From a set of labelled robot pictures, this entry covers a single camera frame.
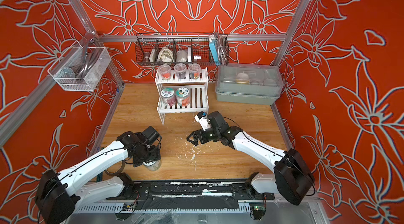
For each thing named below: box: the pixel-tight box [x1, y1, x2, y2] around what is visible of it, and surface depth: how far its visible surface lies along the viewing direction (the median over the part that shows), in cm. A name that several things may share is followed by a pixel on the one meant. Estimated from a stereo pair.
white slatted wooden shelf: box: [154, 67, 210, 125], surface depth 90 cm
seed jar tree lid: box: [143, 158, 162, 172], surface depth 76 cm
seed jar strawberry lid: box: [175, 86, 191, 107], surface depth 89 cm
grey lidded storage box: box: [215, 63, 285, 105], surface depth 100 cm
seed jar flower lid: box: [160, 87, 177, 107], surface depth 89 cm
